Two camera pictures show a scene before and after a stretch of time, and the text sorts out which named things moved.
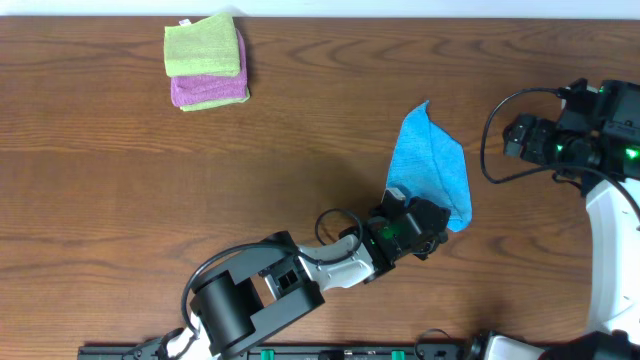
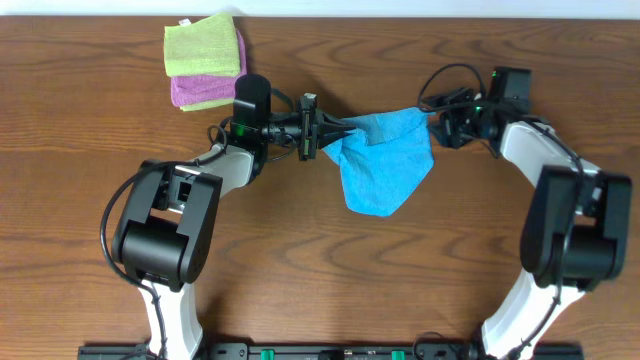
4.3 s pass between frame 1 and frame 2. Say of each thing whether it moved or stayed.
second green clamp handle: stayed
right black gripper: moved
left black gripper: moved
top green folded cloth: stayed
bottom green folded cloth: stayed
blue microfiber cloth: moved
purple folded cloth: stayed
